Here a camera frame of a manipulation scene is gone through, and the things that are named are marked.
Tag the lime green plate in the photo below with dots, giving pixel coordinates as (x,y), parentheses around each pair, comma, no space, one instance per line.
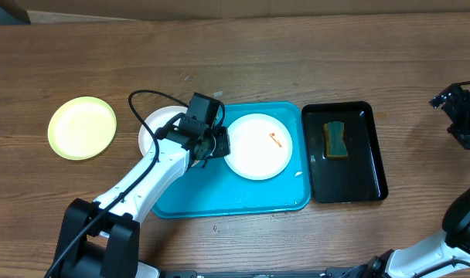
(82,128)

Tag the black rectangular tray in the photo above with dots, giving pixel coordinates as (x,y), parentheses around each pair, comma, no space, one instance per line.
(358,178)

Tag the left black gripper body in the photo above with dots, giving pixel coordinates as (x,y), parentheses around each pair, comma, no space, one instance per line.
(219,144)

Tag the green yellow sponge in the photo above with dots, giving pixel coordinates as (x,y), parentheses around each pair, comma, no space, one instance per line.
(335,147)

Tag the cardboard panel at back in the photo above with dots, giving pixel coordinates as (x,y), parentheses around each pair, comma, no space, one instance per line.
(231,9)

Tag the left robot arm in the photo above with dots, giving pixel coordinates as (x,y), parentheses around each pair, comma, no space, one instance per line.
(101,238)

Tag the teal plastic tray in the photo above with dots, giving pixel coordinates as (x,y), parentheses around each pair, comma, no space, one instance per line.
(215,190)

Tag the white plate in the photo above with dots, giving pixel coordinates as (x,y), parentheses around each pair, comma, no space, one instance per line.
(260,147)
(156,120)

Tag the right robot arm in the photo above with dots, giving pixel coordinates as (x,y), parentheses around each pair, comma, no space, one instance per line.
(448,250)

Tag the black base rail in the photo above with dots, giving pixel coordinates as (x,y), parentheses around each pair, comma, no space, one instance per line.
(332,272)

